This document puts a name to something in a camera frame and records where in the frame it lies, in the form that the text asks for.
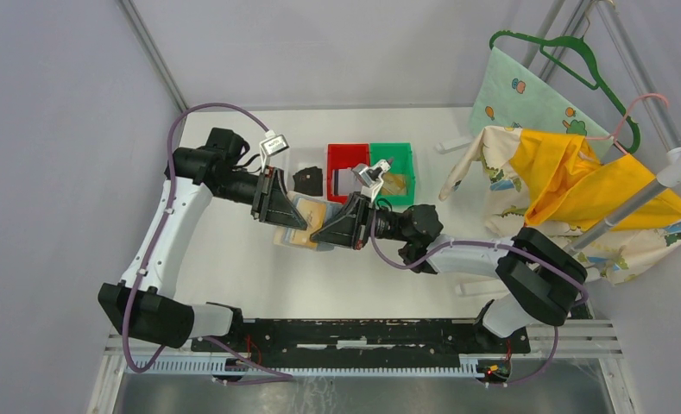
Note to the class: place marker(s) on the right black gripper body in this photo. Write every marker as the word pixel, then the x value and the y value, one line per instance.
pixel 365 222

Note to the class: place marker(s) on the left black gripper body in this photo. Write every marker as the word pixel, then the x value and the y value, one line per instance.
pixel 261 192

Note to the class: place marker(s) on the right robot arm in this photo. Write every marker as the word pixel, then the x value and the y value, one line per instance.
pixel 543 281

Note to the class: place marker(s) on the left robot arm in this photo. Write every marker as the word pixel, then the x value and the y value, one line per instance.
pixel 141 304

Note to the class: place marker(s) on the white cards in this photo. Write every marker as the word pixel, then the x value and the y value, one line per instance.
pixel 344 182

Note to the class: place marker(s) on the gold card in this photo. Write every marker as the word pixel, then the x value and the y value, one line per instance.
pixel 394 184

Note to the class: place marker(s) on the black cards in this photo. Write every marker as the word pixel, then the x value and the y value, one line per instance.
pixel 309 181

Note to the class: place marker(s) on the green plastic bin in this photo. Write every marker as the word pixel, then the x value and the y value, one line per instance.
pixel 402 152

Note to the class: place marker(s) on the white plastic bin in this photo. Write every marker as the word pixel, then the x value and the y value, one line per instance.
pixel 302 157

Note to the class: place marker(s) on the red plastic bin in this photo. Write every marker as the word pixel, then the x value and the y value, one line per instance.
pixel 341 157

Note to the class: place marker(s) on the clear plastic box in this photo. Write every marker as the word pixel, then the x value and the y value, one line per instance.
pixel 448 146

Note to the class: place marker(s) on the dinosaur print cloth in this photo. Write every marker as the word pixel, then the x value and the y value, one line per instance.
pixel 623 253

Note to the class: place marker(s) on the green patterned cloth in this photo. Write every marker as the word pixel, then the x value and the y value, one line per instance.
pixel 512 96

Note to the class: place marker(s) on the yellow cloth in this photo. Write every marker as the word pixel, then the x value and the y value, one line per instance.
pixel 567 183

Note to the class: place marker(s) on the green clothes hanger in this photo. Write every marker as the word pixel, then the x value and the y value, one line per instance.
pixel 580 47

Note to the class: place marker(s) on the metal rack pole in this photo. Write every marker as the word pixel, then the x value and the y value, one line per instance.
pixel 667 178

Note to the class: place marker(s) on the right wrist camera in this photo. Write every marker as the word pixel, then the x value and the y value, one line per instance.
pixel 370 177

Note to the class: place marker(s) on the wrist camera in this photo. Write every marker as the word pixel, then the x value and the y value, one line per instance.
pixel 370 177
pixel 270 146

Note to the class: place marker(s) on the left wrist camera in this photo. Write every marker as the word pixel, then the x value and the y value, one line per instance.
pixel 270 146

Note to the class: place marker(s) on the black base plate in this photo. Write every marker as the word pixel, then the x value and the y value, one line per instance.
pixel 368 343

